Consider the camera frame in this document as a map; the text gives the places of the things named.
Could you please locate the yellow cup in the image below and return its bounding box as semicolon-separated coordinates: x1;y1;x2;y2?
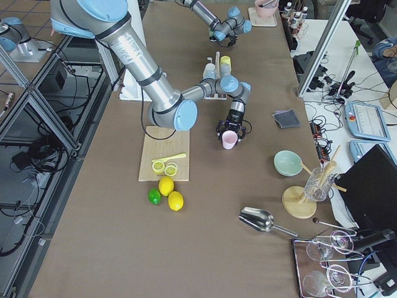
220;55;231;70

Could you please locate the metal scoop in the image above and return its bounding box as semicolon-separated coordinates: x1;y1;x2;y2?
239;207;298;238

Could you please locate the mint green bowl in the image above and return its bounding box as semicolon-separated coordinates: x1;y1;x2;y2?
274;150;303;177

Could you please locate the yellow plastic knife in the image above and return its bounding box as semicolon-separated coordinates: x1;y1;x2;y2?
151;153;187;163

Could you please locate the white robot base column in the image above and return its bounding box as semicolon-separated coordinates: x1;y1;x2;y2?
119;0;149;102

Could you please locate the grey folded cloth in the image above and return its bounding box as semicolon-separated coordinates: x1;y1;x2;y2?
272;109;301;129

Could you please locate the aluminium frame post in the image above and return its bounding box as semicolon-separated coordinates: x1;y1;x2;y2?
297;0;351;99

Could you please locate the light blue cup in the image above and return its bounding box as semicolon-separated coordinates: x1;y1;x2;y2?
203;70;216;79

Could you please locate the bottle rack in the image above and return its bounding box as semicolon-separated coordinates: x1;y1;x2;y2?
280;1;308;52

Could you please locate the teach pendant tablet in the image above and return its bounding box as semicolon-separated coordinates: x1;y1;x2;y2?
344;102;391;142

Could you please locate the pink cup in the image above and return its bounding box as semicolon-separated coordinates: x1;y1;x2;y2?
221;130;238;150

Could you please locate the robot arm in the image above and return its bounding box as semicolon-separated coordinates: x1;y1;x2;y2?
175;0;252;48
50;0;251;140

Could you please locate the wooden cutting board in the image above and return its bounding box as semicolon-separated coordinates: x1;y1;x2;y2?
138;126;190;182

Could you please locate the cream tray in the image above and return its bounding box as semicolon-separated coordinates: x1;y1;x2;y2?
248;7;277;27

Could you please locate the whole yellow lemon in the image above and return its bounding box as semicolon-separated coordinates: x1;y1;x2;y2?
167;191;184;211
159;176;174;197

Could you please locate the cream white cup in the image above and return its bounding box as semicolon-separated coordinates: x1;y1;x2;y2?
203;63;215;72

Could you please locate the pink bowl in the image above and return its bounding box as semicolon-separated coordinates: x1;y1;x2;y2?
254;0;279;17

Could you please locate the black power strip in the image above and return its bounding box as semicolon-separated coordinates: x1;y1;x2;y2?
310;121;329;163

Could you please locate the mint green cup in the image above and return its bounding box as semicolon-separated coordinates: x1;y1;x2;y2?
208;28;216;42

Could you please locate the green lime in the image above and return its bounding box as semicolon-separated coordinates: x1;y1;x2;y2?
148;188;161;205

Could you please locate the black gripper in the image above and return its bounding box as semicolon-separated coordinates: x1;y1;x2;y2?
225;35;237;47
216;109;246;145

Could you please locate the white wire cup holder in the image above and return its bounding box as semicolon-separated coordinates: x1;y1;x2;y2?
203;52;227;101

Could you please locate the wine glass rack tray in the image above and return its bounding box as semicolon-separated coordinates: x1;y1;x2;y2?
292;230;372;297

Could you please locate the grey cup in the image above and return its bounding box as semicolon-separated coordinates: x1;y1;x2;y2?
219;63;231;78

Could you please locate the clear glass mug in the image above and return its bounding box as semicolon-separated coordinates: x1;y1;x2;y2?
304;168;334;202

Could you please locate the black monitor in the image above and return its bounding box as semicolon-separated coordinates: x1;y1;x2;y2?
336;145;396;231

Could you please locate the wooden mug tree stand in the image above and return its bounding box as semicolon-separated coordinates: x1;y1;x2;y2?
282;145;347;219

